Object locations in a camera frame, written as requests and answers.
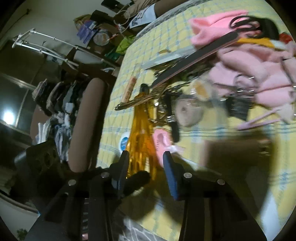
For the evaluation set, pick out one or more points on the black nail file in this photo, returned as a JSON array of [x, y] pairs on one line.
[[204, 52]]

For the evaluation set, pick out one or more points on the round powder puff packet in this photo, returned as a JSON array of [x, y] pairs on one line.
[[188, 113]]

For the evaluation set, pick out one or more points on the pink fabric cloth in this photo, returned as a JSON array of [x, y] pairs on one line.
[[210, 28]]

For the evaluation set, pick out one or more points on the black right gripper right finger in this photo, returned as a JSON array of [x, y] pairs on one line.
[[212, 211]]

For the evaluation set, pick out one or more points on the yellow plaid table mat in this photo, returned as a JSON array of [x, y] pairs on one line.
[[149, 216]]

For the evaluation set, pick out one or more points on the grey metal nail file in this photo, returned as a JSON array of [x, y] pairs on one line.
[[170, 56]]

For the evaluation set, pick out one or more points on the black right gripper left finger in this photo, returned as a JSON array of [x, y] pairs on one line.
[[82, 209]]

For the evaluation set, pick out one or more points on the pale pink bunny socks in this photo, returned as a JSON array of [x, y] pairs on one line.
[[265, 75]]

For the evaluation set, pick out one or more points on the orange handled tool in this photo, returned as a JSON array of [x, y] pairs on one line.
[[275, 44]]

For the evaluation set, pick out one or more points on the black comb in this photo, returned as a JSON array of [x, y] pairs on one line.
[[239, 107]]

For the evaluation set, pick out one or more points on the tan cork-like stick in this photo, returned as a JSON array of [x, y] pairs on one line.
[[128, 90]]

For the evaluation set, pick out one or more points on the white drying rack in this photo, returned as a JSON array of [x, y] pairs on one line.
[[57, 48]]

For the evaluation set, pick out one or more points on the brown chair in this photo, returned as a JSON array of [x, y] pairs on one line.
[[84, 126]]

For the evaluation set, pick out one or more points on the gold metal hair claw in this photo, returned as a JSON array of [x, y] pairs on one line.
[[155, 94]]

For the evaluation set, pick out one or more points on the white paper sheet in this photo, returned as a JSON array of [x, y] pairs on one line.
[[145, 16]]

